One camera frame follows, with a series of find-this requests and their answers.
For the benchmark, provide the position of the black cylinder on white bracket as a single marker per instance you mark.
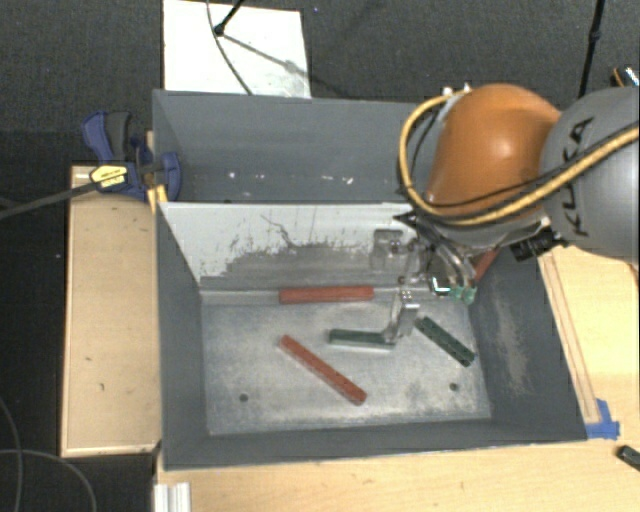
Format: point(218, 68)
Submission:
point(532, 246)

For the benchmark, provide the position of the dark green flat block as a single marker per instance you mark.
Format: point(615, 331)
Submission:
point(447, 342)
point(357, 336)

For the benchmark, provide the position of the grey metal bin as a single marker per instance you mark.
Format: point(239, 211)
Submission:
point(280, 380)

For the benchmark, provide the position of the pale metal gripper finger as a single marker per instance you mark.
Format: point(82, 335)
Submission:
point(409, 320)
point(393, 325)

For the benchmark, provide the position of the pale wood board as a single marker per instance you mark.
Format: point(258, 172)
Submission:
point(110, 325)

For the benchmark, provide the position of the red-brown flat block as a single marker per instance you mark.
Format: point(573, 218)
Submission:
point(325, 294)
point(322, 369)
point(485, 264)

